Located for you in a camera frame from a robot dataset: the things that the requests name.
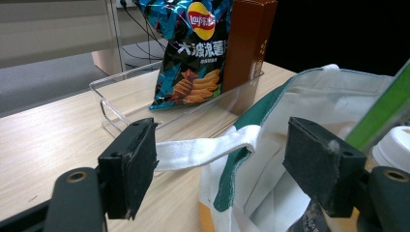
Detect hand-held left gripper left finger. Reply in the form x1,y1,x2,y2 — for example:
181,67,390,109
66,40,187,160
97,117,159,221

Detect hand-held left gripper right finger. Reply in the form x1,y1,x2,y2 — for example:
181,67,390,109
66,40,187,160
282,116,367,218

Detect white tote bag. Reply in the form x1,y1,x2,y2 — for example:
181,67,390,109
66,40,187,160
154,63,395,232

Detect clear plastic tray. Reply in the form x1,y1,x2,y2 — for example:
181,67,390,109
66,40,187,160
89,59,265,139

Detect orange drink bottle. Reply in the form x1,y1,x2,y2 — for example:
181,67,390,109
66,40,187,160
364,125,410,177

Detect green snack packet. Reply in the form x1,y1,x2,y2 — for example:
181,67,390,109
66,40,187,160
344,57,410,153

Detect blue chips bag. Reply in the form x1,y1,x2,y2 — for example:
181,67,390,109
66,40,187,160
138,0,234,111

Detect brown carton box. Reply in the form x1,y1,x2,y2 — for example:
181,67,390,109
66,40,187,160
221,0,278,95

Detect black curtain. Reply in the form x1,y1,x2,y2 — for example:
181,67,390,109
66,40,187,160
264,0,410,77

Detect beige wooden bench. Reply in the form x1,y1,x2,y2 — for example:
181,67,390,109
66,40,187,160
0,0,162,76

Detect black floor cables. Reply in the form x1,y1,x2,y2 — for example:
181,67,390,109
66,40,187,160
119,0,167,71

